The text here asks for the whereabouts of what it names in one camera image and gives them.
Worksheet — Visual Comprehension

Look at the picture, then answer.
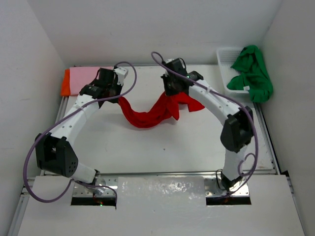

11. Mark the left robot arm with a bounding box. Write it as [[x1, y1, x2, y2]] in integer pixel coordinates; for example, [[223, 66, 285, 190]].
[[35, 67, 128, 184]]

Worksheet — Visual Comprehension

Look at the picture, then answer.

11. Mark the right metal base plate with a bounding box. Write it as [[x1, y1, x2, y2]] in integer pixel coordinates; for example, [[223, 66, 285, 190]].
[[204, 175, 250, 198]]

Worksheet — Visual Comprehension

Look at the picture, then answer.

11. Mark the white plastic bin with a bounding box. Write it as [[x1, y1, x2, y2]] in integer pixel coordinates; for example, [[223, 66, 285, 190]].
[[216, 47, 249, 99]]

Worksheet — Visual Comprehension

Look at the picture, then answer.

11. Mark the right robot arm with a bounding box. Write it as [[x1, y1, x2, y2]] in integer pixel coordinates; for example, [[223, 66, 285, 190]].
[[161, 59, 253, 191]]

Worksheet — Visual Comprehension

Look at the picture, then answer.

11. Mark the orange t shirt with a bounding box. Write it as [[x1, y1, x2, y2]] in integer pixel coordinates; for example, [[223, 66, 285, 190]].
[[60, 69, 71, 97]]

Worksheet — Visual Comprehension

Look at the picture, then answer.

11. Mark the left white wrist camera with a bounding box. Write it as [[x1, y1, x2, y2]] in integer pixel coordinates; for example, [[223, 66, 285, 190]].
[[114, 67, 128, 86]]

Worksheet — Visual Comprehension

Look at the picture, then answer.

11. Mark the metal base plate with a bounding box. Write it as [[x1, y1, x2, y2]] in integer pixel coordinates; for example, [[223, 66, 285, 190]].
[[72, 177, 117, 198], [204, 175, 250, 198]]

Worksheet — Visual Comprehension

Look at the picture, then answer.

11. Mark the green t shirt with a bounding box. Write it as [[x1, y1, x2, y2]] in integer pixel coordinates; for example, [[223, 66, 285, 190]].
[[227, 45, 273, 103]]

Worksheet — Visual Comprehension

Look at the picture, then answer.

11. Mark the pink t shirt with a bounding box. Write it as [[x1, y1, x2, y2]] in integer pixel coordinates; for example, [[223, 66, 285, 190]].
[[69, 66, 100, 96]]

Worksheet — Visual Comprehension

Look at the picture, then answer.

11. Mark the red t shirt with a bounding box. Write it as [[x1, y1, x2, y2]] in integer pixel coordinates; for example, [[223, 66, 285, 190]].
[[118, 92, 205, 128]]

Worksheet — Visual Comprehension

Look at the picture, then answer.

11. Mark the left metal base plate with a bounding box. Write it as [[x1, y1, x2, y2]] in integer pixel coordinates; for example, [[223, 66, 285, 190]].
[[72, 177, 117, 198]]

